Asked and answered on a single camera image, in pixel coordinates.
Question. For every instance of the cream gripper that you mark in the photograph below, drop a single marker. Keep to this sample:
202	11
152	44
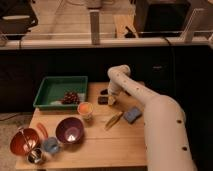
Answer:
111	100

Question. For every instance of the black eraser block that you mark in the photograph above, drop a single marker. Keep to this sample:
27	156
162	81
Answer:
102	100

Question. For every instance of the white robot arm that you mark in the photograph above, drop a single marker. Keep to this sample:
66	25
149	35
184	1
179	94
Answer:
167	146

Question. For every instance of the purple bowl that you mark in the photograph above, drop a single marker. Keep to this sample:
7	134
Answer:
70	130

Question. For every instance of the red bowl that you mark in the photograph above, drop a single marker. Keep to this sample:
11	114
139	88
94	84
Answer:
24	141

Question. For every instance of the blue sponge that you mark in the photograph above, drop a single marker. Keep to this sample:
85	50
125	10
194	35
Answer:
132	115

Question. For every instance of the orange cup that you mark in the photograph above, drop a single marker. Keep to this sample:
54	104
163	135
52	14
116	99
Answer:
85	109

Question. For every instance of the dark grape bunch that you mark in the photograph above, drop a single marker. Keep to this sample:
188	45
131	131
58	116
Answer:
70	98

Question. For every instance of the green plastic tray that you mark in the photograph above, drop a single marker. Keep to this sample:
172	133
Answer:
53	88

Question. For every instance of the small metal cup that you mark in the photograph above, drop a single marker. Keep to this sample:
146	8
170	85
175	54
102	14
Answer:
36	156

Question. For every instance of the black handled brush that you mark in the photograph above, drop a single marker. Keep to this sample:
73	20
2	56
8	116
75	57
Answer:
104	92

